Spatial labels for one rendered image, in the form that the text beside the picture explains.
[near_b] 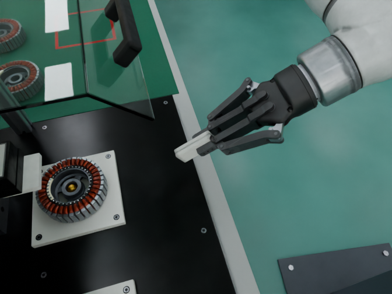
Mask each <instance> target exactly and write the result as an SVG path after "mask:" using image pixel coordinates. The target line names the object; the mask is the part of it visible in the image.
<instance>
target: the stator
mask: <svg viewBox="0 0 392 294"><path fill-rule="evenodd" d="M56 164H57V166H56V165H55V164H53V165H52V166H51V167H52V168H53V169H51V168H50V167H49V168H48V169H47V171H48V172H46V171H45V172H44V173H43V176H42V177H41V190H37V191H36V201H37V204H38V205H39V207H40V208H41V209H42V211H44V212H45V213H46V214H47V215H48V216H49V217H50V218H52V219H53V220H55V221H58V222H61V223H62V222H63V223H68V222H69V223H73V222H79V220H81V221H82V220H84V219H85V216H86V217H87V218H88V217H90V216H91V215H90V213H91V214H92V215H93V214H94V213H95V212H96V211H95V210H98V209H99V208H100V207H99V205H100V206H102V204H103V201H104V200H105V199H106V198H105V196H107V191H108V187H107V186H108V184H107V180H106V177H105V175H104V174H103V172H102V170H101V168H100V167H99V165H98V164H97V163H95V162H94V161H92V160H90V159H87V158H85V157H83V158H82V157H78V158H77V157H73V158H72V159H71V157H70V158H67V160H66V159H63V160H61V162H60V161H59V162H57V163H56ZM74 177H75V178H74ZM83 178H85V179H87V180H88V181H89V186H88V188H85V185H84V184H83V183H82V182H81V180H82V179H83ZM71 184H77V185H78V187H77V189H76V190H75V191H74V192H67V188H68V186H69V185H71ZM59 193H63V196H64V197H65V198H66V199H67V200H68V201H67V202H61V201H60V200H59V198H58V194H59ZM94 209H95V210H94ZM89 212H90V213H89Z"/></svg>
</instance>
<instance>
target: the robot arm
mask: <svg viewBox="0 0 392 294"><path fill-rule="evenodd" d="M304 1H305V3H306V4H307V5H308V7H309V8H310V9H311V10H312V11H313V12H314V13H315V14H316V15H317V16H318V17H319V18H320V19H321V20H322V21H323V22H324V24H325V25H326V27H327V29H328V30H329V32H330V34H331V36H329V37H326V38H324V39H323V40H322V41H321V42H319V43H317V44H316V45H314V46H312V47H311V48H309V49H308V50H306V51H304V52H302V53H301V54H299V55H298V56H297V64H298V66H297V65H295V64H294V65H293V64H292V65H290V66H288V67H287V68H285V69H283V70H281V71H280V72H278V73H276V74H275V75H274V77H273V78H272V79H271V80H268V81H265V82H261V83H257V82H253V81H252V80H251V78H250V77H248V78H246V79H245V80H244V81H243V83H242V84H241V86H240V87H239V88H238V89H237V90H236V91H235V92H234V93H232V94H231V95H230V96H229V97H228V98H227V99H226V100H225V101H223V102H222V103H221V104H220V105H219V106H218V107H217V108H216V109H214V110H213V111H212V112H211V113H209V114H208V116H207V119H208V125H207V127H206V128H204V129H203V130H201V131H200V132H198V133H196V134H194V135H193V136H192V140H190V141H188V142H187V143H185V144H184V145H181V146H180V147H178V148H176V149H175V150H174V152H175V154H176V157H177V158H178V159H180V160H182V161H183V162H187V161H189V160H191V159H192V158H194V157H196V156H198V155H200V156H205V155H207V154H209V153H211V152H213V151H214V150H216V149H220V150H221V151H222V152H223V153H224V154H225V155H231V154H234V153H237V152H241V151H245V150H248V149H251V148H255V147H258V146H261V145H265V144H282V143H283V142H284V138H283V136H282V135H283V131H284V126H286V125H287V124H288V123H289V122H290V120H291V119H293V118H295V117H299V116H301V115H303V114H304V113H306V112H308V111H310V110H312V109H314V108H316V107H317V105H318V102H320V104H322V105H323V106H325V107H327V106H329V105H331V104H333V103H335V102H337V101H339V100H341V99H343V98H345V97H346V96H348V95H350V94H352V93H355V92H357V91H358V90H359V89H361V88H364V87H366V86H369V85H372V84H374V83H380V82H384V81H386V80H388V79H391V78H392V0H304ZM251 95H252V97H251V98H249V97H250V96H251ZM264 126H274V127H269V129H268V130H263V131H259V132H255V133H253V134H250V135H246V134H248V133H250V132H251V131H254V130H259V129H260V128H262V127H264ZM245 135H246V136H245Z"/></svg>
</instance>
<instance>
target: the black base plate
mask: <svg viewBox="0 0 392 294"><path fill-rule="evenodd" d="M150 103H151V106H152V110H153V115H154V118H155V119H154V120H153V121H150V120H147V119H145V118H142V117H140V116H137V115H135V114H132V113H129V112H127V111H124V110H121V109H119V108H116V107H109V108H104V109H100V110H95V111H90V112H86V113H80V114H75V115H69V116H66V117H60V118H55V119H51V120H46V121H40V122H35V123H32V125H31V127H32V132H29V133H26V132H25V131H23V132H22V134H20V135H17V134H16V133H15V132H14V130H13V129H12V128H6V129H0V142H5V141H11V143H13V144H14V145H15V147H16V148H20V149H21V150H22V152H23V153H24V156H27V155H32V154H35V153H40V155H41V156H42V166H46V165H51V164H54V163H57V162H59V161H60V162H61V160H63V159H66V160H67V158H71V159H72V158H73V157H77V158H78V157H85V156H90V155H95V154H98V153H103V152H108V151H114V152H115V158H116V162H117V170H118V177H119V181H120V188H121V196H122V204H123V208H124V215H125V223H126V224H125V225H121V226H117V227H112V228H109V229H106V230H101V231H98V232H94V233H90V234H86V235H83V236H79V237H75V238H72V239H68V240H64V241H59V242H56V243H53V244H48V245H45V246H41V247H37V248H33V247H32V208H33V192H27V193H24V194H19V195H15V196H12V197H9V207H8V222H7V231H6V234H3V235H0V294H84V293H88V292H91V291H95V290H98V289H101V288H105V287H108V286H111V285H115V284H119V283H122V282H125V281H129V280H132V279H133V280H134V281H135V288H136V294H236V291H235V288H234V286H233V282H232V279H231V276H230V273H229V270H228V266H227V264H226V260H225V257H224V255H223V251H222V248H221V244H220V242H219V239H218V235H217V233H216V229H215V226H214V223H213V220H212V217H211V213H210V211H209V208H208V204H207V201H206V198H205V195H204V192H203V189H202V186H201V182H200V179H199V177H198V173H197V170H196V167H195V164H194V161H193V159H191V160H189V161H187V162H183V161H182V160H180V159H178V158H177V157H176V154H175V152H174V150H175V149H176V148H178V147H180V146H181V145H184V144H185V143H187V139H186V135H185V133H184V130H183V126H182V124H181V120H180V117H179V114H178V111H177V108H176V104H175V102H174V99H173V95H170V96H164V97H158V98H155V99H150Z"/></svg>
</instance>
